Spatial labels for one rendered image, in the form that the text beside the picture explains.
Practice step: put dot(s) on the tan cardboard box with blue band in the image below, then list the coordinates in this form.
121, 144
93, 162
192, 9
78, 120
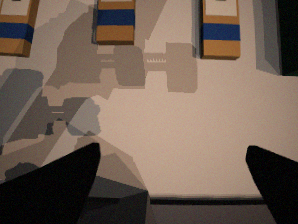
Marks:
116, 22
17, 22

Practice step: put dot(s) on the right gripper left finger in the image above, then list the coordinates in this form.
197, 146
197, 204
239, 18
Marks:
52, 194

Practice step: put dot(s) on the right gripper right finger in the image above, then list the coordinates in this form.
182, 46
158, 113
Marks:
276, 178

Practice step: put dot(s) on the green rectangular block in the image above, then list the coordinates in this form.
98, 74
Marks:
288, 21

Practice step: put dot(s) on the cardboard pack of welding electrodes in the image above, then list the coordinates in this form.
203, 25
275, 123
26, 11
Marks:
219, 29

